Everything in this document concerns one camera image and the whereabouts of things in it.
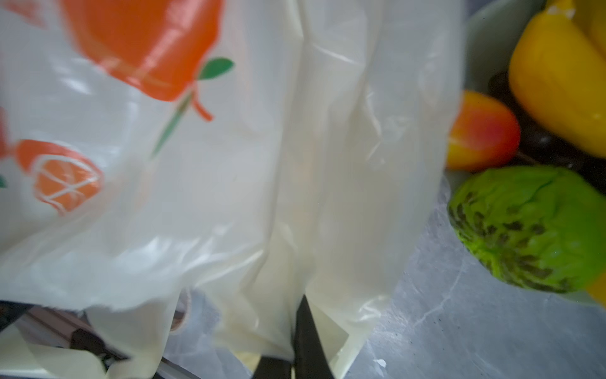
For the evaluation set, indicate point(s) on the green bumpy fruit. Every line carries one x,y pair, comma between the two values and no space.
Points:
536,227

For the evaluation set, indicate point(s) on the pale green fruit plate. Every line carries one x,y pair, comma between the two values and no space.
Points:
492,37

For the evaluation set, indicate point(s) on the dark grape bunch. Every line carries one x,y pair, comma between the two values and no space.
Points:
537,145

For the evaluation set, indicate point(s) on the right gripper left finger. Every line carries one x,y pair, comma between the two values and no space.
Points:
272,368

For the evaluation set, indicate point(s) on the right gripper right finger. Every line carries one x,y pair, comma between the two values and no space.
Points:
309,358

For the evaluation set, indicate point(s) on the yellow banana bunch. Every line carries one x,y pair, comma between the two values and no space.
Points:
557,72

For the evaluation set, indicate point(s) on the red yellow mango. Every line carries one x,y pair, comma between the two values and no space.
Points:
485,134

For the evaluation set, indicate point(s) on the cream plastic bag orange print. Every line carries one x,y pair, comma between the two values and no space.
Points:
258,152

